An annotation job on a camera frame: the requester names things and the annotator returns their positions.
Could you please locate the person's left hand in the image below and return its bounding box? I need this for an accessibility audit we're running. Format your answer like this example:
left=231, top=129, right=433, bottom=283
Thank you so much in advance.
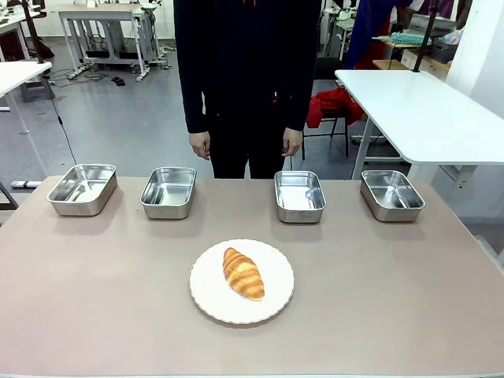
left=281, top=128, right=303, bottom=158

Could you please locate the person's right hand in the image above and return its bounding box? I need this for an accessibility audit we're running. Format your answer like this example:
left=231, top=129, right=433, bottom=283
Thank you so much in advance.
left=188, top=131, right=212, bottom=161

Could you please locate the golden croissant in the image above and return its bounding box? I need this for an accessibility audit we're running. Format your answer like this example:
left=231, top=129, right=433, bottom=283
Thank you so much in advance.
left=222, top=246, right=265, bottom=302

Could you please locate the person's right forearm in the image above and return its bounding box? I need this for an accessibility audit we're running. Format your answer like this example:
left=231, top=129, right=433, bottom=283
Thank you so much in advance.
left=177, top=58, right=212, bottom=135

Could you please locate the person's left forearm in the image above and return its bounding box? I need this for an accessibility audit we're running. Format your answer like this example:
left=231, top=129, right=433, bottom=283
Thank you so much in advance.
left=283, top=58, right=318, bottom=133

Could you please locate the rectangular steel container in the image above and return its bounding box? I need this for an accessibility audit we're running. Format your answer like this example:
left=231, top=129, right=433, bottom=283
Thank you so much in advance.
left=139, top=166, right=198, bottom=221
left=273, top=169, right=328, bottom=224
left=360, top=169, right=426, bottom=223

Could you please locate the steel container with dented rim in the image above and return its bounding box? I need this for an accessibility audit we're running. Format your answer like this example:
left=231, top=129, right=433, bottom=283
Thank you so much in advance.
left=46, top=163, right=118, bottom=217

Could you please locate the black chair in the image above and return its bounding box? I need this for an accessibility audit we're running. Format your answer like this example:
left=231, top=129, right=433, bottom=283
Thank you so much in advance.
left=302, top=57, right=355, bottom=161

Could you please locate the red cloth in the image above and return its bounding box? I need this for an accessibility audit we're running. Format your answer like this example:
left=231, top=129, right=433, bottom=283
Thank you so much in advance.
left=306, top=87, right=366, bottom=130

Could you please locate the person in dark clothes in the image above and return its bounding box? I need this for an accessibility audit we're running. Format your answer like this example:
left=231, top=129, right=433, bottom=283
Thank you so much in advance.
left=172, top=0, right=322, bottom=180

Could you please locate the wooden shelf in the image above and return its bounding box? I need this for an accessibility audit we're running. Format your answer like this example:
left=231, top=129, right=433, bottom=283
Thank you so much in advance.
left=372, top=35, right=452, bottom=76

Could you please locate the person in blue coat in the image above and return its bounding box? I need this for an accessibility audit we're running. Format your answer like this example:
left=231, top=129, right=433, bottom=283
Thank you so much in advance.
left=346, top=0, right=414, bottom=70

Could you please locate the large white table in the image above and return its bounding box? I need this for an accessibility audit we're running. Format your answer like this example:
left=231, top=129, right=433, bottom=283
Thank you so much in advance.
left=334, top=69, right=504, bottom=186

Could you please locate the white power strip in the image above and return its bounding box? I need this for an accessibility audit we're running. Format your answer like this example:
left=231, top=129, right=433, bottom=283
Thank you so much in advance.
left=66, top=65, right=95, bottom=81

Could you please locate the white scalloped plate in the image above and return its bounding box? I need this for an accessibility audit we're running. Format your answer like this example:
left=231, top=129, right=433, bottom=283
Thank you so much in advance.
left=188, top=238, right=295, bottom=325

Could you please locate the teal bristled item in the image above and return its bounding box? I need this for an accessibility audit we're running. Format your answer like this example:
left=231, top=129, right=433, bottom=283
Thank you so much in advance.
left=389, top=32, right=432, bottom=47

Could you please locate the black pole with clamp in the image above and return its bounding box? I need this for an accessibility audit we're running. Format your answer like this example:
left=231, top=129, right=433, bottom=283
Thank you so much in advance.
left=411, top=0, right=440, bottom=74

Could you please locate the dark plastic basket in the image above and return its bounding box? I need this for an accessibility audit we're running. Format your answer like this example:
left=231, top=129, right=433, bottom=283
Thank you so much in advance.
left=431, top=37, right=460, bottom=65

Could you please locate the small white table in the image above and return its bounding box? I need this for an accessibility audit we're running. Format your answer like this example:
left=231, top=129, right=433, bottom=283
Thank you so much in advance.
left=0, top=61, right=53, bottom=178

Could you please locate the thin black pole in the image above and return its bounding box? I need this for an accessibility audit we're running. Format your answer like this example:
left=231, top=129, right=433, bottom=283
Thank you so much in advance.
left=21, top=0, right=46, bottom=64

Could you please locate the thin black cable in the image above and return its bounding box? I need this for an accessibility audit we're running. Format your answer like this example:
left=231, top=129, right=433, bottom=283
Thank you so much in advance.
left=41, top=74, right=80, bottom=166

